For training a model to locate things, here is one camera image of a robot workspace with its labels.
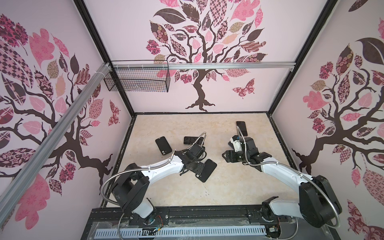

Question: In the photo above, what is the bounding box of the black phone case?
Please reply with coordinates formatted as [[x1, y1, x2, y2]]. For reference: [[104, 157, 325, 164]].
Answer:
[[155, 137, 172, 156], [195, 159, 217, 183]]

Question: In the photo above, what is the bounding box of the purple smartphone black screen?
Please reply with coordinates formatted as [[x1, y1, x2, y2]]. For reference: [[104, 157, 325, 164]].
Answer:
[[236, 121, 246, 137]]

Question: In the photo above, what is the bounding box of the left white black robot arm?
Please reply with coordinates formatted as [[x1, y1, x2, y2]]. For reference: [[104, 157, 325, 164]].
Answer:
[[111, 144, 206, 219]]

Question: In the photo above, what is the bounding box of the black phone case horizontal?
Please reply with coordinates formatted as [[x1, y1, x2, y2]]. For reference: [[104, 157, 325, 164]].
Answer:
[[183, 136, 204, 145]]

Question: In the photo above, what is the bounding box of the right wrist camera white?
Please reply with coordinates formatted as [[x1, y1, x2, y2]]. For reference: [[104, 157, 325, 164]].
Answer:
[[229, 135, 242, 152]]

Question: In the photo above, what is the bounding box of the black wire basket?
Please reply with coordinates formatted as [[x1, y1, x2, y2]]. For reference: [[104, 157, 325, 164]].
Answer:
[[104, 60, 171, 93]]

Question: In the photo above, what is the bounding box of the black base frame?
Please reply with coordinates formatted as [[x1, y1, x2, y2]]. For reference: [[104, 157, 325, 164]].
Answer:
[[81, 205, 340, 240]]

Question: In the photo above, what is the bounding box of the white slotted cable duct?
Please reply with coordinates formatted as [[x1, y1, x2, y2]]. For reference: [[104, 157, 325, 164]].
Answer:
[[94, 226, 267, 240]]

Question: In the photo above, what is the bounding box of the aluminium rail back horizontal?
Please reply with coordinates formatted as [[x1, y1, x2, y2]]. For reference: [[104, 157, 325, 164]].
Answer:
[[112, 62, 296, 70]]

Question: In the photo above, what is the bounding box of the aluminium rail left diagonal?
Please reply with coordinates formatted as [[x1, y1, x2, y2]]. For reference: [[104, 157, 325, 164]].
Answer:
[[1, 63, 111, 224]]

